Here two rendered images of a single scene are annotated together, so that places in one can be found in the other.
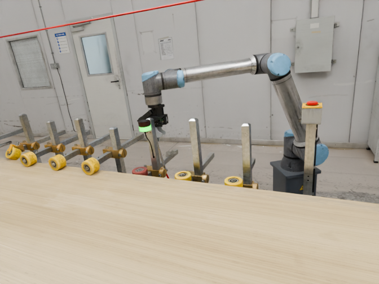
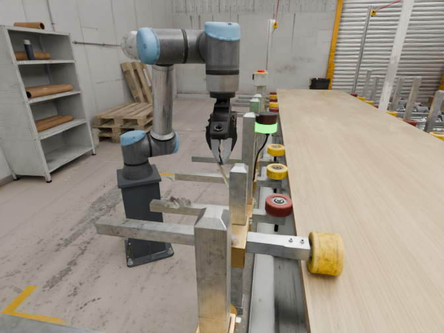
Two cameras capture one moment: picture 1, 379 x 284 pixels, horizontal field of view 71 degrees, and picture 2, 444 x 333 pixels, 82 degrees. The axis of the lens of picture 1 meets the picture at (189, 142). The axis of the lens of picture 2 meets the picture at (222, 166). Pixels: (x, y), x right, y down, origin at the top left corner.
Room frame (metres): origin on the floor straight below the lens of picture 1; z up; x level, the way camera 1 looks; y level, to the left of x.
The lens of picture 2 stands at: (1.60, 0.87, 1.30)
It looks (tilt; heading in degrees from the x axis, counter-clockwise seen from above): 23 degrees down; 254
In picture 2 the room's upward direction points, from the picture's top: straight up
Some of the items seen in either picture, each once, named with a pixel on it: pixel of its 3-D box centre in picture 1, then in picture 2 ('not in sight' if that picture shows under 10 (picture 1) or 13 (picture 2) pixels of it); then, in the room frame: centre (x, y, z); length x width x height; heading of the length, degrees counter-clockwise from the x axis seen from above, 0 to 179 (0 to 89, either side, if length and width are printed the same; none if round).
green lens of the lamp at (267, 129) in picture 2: (145, 128); (265, 126); (1.29, 0.22, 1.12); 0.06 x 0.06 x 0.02
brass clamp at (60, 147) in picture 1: (54, 147); not in sight; (1.67, 0.89, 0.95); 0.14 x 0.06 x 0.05; 64
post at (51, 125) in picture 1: (59, 155); not in sight; (1.66, 0.87, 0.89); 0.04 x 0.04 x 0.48; 64
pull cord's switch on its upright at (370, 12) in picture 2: not in sight; (362, 59); (-0.90, -1.85, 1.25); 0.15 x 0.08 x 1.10; 64
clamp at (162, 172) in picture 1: (153, 172); (246, 211); (1.34, 0.22, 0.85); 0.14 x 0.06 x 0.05; 64
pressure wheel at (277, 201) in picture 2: (141, 178); (277, 215); (1.26, 0.27, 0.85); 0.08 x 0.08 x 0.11
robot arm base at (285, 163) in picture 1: (294, 159); (137, 166); (1.71, -0.73, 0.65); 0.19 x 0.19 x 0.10
